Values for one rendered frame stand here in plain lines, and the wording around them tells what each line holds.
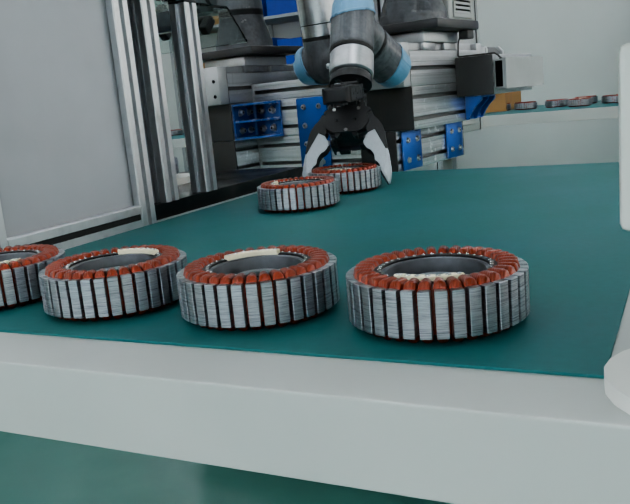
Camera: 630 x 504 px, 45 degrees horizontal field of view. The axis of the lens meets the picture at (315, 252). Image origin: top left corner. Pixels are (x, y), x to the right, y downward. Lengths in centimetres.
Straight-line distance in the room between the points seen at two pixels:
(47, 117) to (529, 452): 70
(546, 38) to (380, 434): 745
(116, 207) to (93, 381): 55
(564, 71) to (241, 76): 602
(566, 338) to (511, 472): 11
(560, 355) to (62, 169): 66
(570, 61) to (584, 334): 731
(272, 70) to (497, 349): 167
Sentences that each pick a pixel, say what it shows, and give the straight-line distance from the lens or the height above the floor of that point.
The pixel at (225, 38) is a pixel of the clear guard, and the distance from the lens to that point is 143.
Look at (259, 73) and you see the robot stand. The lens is 199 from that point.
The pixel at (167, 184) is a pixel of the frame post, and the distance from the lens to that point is 109.
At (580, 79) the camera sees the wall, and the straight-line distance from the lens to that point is 772.
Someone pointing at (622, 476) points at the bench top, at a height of 72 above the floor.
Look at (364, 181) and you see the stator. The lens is 113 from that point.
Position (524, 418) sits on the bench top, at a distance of 35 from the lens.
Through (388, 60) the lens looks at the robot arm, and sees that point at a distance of 138.
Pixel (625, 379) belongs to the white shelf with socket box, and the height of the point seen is 76.
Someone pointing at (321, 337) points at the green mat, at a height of 75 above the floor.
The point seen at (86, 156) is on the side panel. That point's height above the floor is 85.
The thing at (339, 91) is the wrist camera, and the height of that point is 90.
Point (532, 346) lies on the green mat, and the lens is 43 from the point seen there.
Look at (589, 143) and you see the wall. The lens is 774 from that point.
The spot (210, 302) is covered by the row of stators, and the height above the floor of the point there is 77.
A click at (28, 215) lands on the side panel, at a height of 80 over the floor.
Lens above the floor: 89
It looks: 11 degrees down
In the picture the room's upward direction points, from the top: 5 degrees counter-clockwise
